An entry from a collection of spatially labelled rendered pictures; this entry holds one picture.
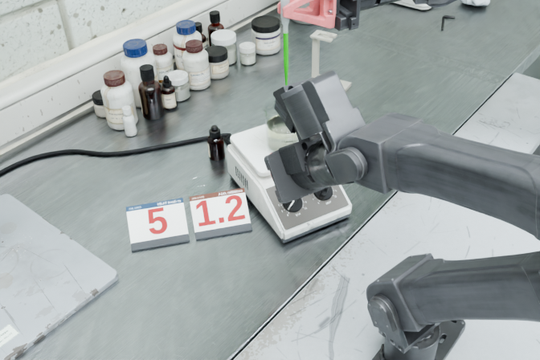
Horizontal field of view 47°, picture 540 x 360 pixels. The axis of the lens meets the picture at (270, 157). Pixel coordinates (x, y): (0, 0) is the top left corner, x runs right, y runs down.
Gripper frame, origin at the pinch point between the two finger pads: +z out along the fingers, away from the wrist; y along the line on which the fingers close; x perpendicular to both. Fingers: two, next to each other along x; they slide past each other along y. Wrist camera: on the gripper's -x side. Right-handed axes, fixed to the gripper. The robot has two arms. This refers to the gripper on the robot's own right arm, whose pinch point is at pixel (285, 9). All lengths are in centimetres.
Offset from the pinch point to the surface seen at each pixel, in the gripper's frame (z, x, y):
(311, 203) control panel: 1.3, 28.3, 9.9
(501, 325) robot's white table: -11, 33, 39
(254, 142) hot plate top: 4.3, 23.7, -3.3
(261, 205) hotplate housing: 7.8, 29.1, 5.6
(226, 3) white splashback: -16, 24, -59
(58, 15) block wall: 24, 13, -47
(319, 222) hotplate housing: 1.2, 30.5, 12.3
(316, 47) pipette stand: -21.2, 22.7, -25.5
